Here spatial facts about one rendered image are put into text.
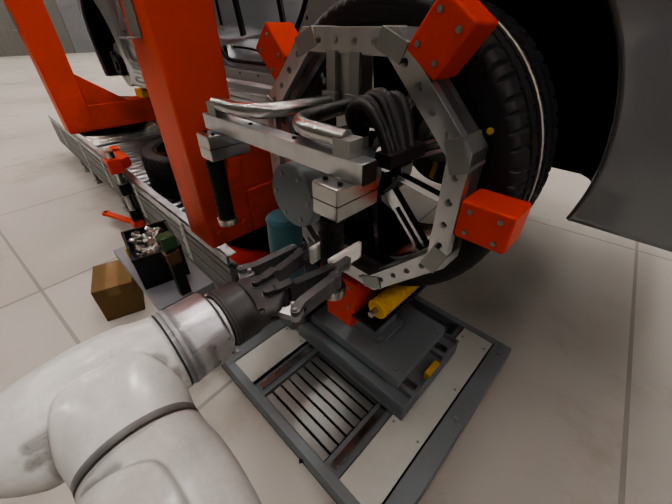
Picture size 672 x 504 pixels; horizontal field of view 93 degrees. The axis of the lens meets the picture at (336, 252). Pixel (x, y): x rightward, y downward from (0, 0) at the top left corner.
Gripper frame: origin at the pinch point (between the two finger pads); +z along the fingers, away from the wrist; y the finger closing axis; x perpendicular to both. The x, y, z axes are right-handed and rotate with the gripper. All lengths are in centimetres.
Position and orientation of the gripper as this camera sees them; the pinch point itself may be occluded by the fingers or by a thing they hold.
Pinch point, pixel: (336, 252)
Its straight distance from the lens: 50.2
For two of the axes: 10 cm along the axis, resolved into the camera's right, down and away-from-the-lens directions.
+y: 7.2, 4.1, -5.7
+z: 7.0, -4.2, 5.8
